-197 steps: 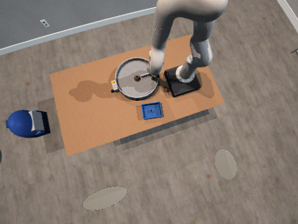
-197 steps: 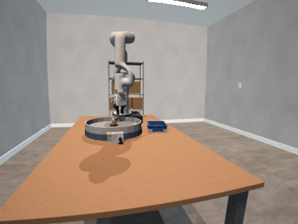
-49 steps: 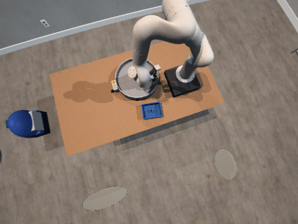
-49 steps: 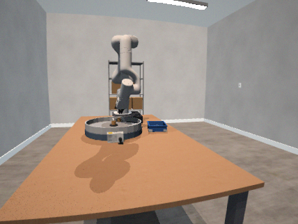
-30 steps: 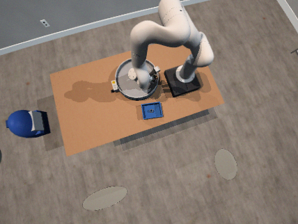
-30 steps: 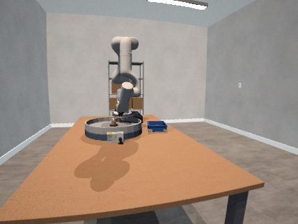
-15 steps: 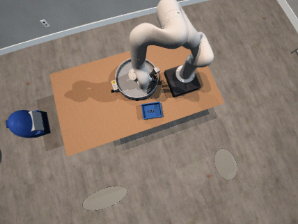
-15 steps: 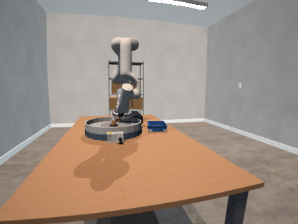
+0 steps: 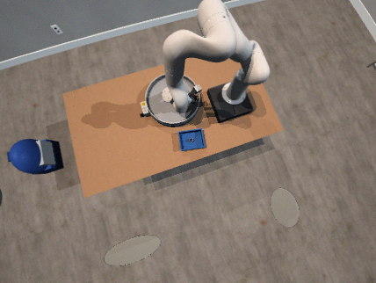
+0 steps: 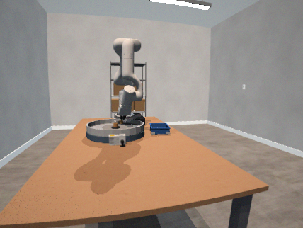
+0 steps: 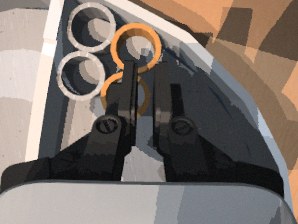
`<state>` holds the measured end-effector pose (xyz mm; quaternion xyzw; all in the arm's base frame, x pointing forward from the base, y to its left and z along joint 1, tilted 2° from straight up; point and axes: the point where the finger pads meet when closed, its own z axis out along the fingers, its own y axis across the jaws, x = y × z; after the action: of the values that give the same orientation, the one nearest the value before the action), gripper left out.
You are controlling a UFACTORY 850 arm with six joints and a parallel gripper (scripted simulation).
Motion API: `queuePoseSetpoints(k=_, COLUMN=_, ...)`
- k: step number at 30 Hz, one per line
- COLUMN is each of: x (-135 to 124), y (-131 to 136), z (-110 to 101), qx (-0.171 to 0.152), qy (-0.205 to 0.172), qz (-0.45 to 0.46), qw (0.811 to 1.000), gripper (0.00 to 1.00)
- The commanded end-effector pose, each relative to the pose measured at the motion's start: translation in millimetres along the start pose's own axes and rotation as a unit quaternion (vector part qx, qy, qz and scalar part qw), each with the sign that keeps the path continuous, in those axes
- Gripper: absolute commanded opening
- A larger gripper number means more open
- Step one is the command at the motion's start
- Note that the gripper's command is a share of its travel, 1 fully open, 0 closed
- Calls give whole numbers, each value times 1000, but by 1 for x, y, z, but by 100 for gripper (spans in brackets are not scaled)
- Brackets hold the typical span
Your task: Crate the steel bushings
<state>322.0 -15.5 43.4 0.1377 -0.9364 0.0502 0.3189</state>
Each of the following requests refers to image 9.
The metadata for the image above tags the blue open crate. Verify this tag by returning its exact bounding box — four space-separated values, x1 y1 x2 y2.
178 128 205 151

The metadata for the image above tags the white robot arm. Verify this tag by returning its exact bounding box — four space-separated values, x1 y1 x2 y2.
162 0 270 112

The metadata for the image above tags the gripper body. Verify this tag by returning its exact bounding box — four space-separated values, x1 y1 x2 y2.
186 91 195 105

